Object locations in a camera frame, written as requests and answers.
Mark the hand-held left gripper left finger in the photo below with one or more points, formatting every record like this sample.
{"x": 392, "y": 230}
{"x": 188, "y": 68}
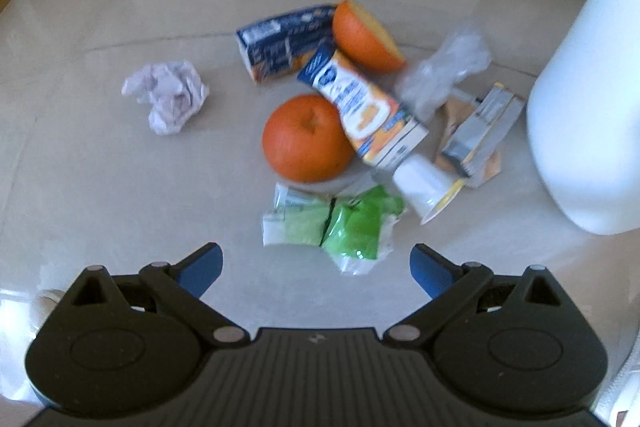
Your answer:
{"x": 202, "y": 269}

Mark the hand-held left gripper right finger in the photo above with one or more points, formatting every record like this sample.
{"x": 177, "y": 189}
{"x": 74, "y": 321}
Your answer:
{"x": 429, "y": 269}

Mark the white trash bin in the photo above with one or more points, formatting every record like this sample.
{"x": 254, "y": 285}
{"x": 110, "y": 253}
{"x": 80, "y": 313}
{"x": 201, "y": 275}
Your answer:
{"x": 592, "y": 97}

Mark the green plastic bag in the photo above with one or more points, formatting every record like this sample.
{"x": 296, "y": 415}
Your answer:
{"x": 362, "y": 224}

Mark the white plastic cup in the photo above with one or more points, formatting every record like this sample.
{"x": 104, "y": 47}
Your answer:
{"x": 425, "y": 187}

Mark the grey and yellow carton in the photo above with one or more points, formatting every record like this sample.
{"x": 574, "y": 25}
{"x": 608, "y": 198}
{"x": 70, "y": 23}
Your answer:
{"x": 482, "y": 132}

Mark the whole orange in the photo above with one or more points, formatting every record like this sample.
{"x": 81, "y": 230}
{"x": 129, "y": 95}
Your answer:
{"x": 305, "y": 142}

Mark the white and orange juice carton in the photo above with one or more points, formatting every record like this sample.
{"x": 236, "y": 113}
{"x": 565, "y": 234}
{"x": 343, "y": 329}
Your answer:
{"x": 360, "y": 107}

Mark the crumpled white paper ball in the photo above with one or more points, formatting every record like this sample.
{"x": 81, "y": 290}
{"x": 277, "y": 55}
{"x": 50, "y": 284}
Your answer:
{"x": 167, "y": 94}

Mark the clear crumpled plastic wrap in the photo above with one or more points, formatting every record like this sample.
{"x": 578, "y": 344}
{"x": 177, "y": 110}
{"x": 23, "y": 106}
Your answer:
{"x": 445, "y": 67}

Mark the white shoe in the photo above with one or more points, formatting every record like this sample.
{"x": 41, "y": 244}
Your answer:
{"x": 622, "y": 397}

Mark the cut orange half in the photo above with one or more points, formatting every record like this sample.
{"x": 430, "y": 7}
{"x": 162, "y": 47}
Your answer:
{"x": 362, "y": 39}

